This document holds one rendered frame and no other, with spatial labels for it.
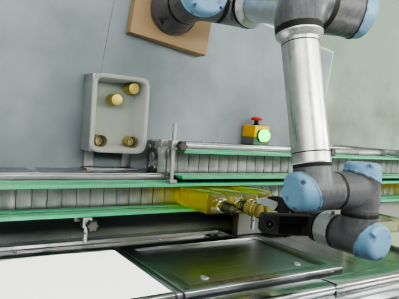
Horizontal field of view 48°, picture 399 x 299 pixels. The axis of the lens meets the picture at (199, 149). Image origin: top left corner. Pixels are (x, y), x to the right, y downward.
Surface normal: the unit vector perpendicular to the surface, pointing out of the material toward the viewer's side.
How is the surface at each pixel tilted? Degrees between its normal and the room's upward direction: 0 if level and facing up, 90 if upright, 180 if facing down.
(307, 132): 52
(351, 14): 27
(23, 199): 0
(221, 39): 0
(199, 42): 4
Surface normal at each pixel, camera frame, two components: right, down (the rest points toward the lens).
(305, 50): 0.01, -0.14
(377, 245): 0.54, 0.08
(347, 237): -0.84, 0.00
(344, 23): 0.29, 0.78
